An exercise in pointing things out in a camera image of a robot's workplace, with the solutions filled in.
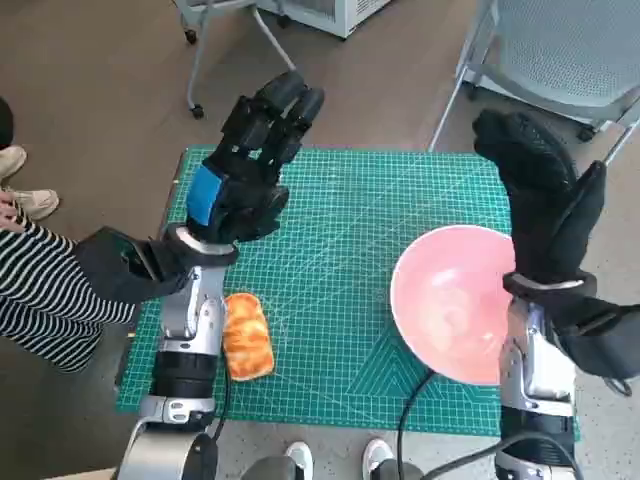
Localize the orange striped toy bread loaf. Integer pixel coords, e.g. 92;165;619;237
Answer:
221;292;276;382

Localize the grey chair frame with casters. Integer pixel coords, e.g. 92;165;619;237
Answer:
177;0;300;120

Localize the person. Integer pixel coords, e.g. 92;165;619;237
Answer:
0;97;137;374

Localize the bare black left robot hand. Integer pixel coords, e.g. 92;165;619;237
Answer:
184;70;326;246

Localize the white cabinet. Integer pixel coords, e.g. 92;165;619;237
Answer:
259;0;396;40

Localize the white shoe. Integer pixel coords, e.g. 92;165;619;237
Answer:
362;438;396;474
284;440;315;480

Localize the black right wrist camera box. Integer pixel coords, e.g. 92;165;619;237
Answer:
549;294;640;382

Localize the pink bowl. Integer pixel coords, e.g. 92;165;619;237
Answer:
390;224;519;386

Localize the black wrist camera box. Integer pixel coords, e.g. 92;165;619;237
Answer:
549;294;640;382
74;227;192;307

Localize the thin black cable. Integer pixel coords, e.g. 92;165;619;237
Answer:
212;379;233;444

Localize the grey mesh chair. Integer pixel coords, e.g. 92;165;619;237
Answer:
428;0;640;166

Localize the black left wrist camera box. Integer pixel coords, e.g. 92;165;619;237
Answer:
74;227;192;307

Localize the dark grey leg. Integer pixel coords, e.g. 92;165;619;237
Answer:
244;457;311;480
372;459;425;480

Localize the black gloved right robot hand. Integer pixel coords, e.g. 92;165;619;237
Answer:
472;109;609;285

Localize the green cutting mat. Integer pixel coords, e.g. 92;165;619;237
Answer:
115;144;581;436

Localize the short black cable loop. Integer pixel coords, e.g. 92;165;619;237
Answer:
603;375;632;397

